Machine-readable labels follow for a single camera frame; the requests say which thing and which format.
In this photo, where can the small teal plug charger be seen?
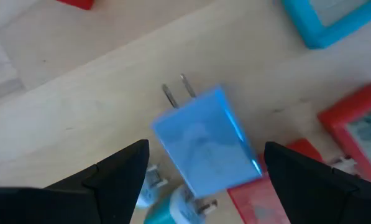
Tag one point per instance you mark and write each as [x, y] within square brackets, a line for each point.
[163, 216]

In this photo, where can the lavender wall charger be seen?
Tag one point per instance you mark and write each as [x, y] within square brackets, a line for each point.
[204, 140]

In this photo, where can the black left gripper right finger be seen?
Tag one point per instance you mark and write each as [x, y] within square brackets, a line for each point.
[328, 199]

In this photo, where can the teal picture card box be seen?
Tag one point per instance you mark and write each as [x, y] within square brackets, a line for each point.
[309, 28]

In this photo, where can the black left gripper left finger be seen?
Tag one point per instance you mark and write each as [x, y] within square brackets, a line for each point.
[79, 202]

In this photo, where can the red picture card box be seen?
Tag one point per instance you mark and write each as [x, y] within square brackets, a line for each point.
[337, 124]

